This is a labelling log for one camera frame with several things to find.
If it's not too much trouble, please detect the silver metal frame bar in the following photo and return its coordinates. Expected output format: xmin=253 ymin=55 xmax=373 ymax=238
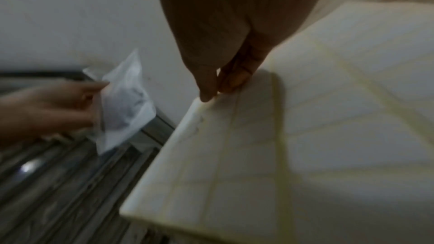
xmin=130 ymin=113 xmax=177 ymax=155

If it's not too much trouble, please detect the white label sticker sheet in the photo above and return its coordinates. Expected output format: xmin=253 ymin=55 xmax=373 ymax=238
xmin=119 ymin=1 xmax=434 ymax=244

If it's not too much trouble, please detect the person's right hand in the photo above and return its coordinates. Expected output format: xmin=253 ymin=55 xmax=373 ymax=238
xmin=152 ymin=0 xmax=335 ymax=103

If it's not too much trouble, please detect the clear plastic bag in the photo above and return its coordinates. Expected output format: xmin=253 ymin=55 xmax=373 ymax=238
xmin=82 ymin=48 xmax=157 ymax=155

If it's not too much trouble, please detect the grey ridged metal rack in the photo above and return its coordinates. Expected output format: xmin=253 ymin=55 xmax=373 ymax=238
xmin=0 ymin=71 xmax=177 ymax=244

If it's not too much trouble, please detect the person's left hand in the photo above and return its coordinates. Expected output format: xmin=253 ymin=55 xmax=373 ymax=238
xmin=0 ymin=80 xmax=111 ymax=143

